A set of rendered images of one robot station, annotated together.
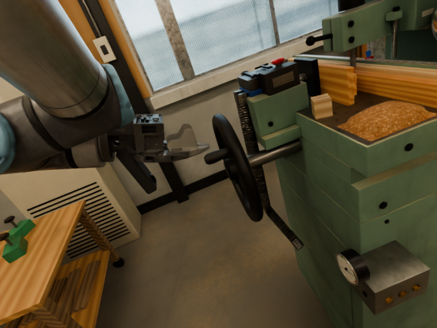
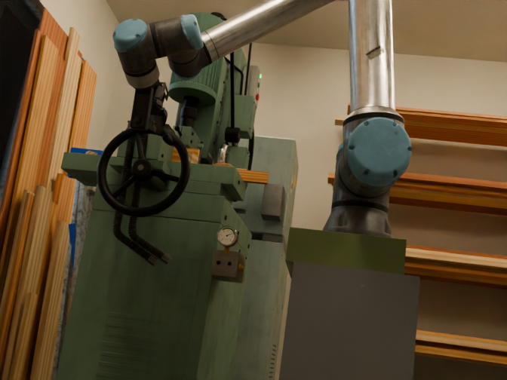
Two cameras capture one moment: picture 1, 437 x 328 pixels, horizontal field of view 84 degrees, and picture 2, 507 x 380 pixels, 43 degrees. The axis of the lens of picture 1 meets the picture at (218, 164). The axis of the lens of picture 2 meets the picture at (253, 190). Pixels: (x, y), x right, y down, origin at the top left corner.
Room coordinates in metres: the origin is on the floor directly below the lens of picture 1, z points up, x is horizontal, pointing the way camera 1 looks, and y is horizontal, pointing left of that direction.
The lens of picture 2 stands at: (-0.24, 1.68, 0.30)
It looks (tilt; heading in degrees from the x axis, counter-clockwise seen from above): 15 degrees up; 284
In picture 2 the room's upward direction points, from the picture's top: 8 degrees clockwise
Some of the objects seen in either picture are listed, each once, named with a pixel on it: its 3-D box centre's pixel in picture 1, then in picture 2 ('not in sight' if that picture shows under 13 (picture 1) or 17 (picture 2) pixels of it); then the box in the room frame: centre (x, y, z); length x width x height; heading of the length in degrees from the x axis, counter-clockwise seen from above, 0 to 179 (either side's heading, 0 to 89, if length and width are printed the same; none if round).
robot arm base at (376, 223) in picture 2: not in sight; (357, 225); (-0.12, 0.00, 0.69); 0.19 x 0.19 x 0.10
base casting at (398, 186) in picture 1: (395, 123); (179, 222); (0.56, -0.50, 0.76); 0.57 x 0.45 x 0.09; 93
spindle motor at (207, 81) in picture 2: not in sight; (198, 60); (0.56, -0.38, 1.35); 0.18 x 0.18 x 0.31
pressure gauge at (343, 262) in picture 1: (354, 268); (227, 240); (0.29, -0.18, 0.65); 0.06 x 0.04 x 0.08; 3
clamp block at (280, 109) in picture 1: (271, 104); (145, 151); (0.61, -0.18, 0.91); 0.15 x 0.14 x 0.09; 3
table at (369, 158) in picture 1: (303, 109); (151, 173); (0.61, -0.27, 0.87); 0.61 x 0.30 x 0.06; 3
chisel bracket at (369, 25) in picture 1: (360, 28); (185, 143); (0.56, -0.40, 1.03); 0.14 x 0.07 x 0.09; 93
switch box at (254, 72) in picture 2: not in sight; (250, 87); (0.44, -0.71, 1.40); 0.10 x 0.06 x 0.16; 93
